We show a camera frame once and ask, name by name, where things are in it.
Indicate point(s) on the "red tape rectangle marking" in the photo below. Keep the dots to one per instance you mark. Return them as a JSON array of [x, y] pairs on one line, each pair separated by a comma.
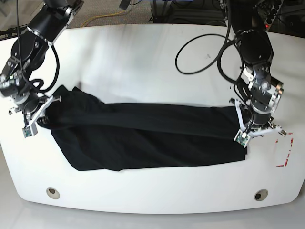
[[283, 149]]

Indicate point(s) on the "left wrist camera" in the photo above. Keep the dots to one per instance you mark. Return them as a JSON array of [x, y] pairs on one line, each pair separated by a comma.
[[242, 138]]

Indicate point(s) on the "left table cable grommet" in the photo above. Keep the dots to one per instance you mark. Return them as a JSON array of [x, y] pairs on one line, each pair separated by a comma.
[[53, 193]]

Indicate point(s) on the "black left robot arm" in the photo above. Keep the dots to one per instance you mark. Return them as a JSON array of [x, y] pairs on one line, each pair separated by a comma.
[[259, 92]]

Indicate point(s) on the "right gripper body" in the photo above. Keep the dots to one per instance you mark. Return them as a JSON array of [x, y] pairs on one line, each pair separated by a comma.
[[33, 108]]

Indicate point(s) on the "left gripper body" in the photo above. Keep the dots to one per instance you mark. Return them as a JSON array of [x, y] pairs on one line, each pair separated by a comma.
[[254, 122]]

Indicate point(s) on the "black T-shirt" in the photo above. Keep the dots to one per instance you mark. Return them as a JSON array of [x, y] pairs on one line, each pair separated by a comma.
[[94, 135]]

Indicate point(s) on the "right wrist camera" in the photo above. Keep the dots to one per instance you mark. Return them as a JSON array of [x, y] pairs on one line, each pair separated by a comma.
[[29, 131]]

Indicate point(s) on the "table cable grommet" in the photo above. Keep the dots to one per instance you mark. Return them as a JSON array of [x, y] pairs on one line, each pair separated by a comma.
[[261, 195], [53, 193]]

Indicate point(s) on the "right table cable grommet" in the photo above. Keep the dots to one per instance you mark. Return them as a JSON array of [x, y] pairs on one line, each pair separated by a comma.
[[261, 195]]

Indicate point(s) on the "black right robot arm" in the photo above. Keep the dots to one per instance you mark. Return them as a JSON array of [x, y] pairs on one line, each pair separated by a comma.
[[28, 54]]

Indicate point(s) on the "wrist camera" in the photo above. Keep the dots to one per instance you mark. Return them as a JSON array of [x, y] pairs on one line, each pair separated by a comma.
[[242, 138], [29, 131]]

